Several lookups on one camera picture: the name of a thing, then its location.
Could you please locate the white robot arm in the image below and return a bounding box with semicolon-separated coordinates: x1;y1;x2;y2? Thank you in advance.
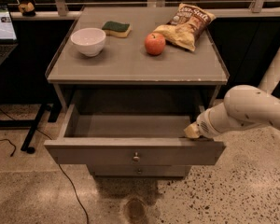
184;47;280;139

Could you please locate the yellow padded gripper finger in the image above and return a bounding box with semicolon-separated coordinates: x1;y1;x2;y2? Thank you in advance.
184;122;201;139

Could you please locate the grey bottom drawer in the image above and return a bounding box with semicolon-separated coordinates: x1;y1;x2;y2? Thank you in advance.
88;165;190;177

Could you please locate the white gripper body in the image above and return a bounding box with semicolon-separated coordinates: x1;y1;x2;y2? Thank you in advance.
196;104;237;138

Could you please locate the open laptop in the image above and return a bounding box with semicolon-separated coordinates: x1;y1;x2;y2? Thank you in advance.
0;4;18;65

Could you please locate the grey drawer cabinet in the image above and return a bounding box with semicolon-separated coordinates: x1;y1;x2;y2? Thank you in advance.
45;6;231;179

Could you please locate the grey drawer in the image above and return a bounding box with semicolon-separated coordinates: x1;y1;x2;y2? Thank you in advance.
45;105;225;166
88;165;190;177

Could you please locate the black desk leg frame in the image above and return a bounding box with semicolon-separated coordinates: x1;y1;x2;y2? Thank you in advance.
0;104;62;154

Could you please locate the small dark yellow object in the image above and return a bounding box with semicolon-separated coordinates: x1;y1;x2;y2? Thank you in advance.
18;1;35;16

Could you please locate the black floor cable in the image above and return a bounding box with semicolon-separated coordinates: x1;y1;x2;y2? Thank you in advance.
0;105;91;224

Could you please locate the green yellow sponge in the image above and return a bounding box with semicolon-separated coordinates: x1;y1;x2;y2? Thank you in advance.
102;21;131;38

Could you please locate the white ceramic bowl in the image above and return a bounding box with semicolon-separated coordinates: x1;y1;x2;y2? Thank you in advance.
70;28;106;57

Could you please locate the short black cable end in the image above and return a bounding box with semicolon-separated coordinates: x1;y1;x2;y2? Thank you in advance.
0;138;17;158

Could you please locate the red apple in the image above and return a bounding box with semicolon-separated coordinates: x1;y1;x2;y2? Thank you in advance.
145;33;166;55

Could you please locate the sea salt chip bag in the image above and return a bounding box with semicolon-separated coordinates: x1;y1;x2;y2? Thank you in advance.
154;4;216;51

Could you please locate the round floor drain cover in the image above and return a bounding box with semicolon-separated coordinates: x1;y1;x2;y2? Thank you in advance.
123;198;146;224

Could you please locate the grey top drawer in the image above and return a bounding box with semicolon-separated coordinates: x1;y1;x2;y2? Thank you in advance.
45;105;225;166

